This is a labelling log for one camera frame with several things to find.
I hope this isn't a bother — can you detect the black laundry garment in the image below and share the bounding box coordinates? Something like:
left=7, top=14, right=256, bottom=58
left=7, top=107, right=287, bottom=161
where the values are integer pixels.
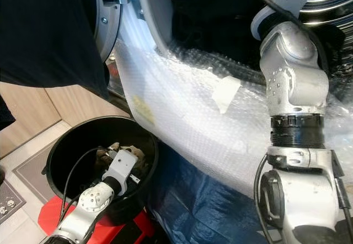
left=168, top=0, right=272, bottom=69

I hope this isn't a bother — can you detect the light wooden cabinet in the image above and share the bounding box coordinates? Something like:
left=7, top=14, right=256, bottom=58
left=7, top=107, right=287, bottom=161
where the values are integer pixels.
left=0, top=80, right=123, bottom=160

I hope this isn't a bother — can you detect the red plastic stool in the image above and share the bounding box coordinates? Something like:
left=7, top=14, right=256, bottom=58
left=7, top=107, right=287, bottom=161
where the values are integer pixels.
left=37, top=195, right=153, bottom=244

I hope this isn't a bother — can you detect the grey skull print mat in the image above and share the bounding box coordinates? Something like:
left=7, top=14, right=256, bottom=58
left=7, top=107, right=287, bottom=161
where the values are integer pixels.
left=0, top=180, right=26, bottom=226

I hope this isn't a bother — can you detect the yellow label sticker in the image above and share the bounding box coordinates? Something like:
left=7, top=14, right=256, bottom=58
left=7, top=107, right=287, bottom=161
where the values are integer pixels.
left=132, top=94, right=156, bottom=125

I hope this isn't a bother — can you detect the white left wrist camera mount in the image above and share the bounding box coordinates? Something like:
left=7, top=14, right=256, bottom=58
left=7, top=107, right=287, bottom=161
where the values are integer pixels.
left=105, top=149, right=140, bottom=187

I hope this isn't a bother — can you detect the black plastic bucket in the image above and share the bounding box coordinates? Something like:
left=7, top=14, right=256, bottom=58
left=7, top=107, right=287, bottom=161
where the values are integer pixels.
left=45, top=115, right=160, bottom=226

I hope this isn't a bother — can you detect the bubble-wrapped white washing machine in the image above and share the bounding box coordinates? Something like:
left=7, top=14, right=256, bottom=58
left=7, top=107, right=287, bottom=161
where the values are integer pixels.
left=113, top=0, right=353, bottom=202

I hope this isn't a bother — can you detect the grey floor mat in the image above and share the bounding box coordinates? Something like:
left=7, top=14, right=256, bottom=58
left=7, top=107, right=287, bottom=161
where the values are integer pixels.
left=13, top=141, right=60, bottom=188

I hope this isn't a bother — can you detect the grey washer door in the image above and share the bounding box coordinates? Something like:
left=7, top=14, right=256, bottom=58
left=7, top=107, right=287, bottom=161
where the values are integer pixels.
left=93, top=0, right=131, bottom=64

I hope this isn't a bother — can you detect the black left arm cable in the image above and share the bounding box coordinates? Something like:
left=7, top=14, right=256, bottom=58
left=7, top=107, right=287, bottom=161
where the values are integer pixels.
left=61, top=147, right=109, bottom=229

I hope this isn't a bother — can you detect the large black shirt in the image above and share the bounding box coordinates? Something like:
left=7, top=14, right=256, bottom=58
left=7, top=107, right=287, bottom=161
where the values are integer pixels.
left=0, top=0, right=111, bottom=130

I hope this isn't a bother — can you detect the white tape piece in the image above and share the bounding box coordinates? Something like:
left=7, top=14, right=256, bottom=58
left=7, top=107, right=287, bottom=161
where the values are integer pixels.
left=215, top=75, right=243, bottom=115

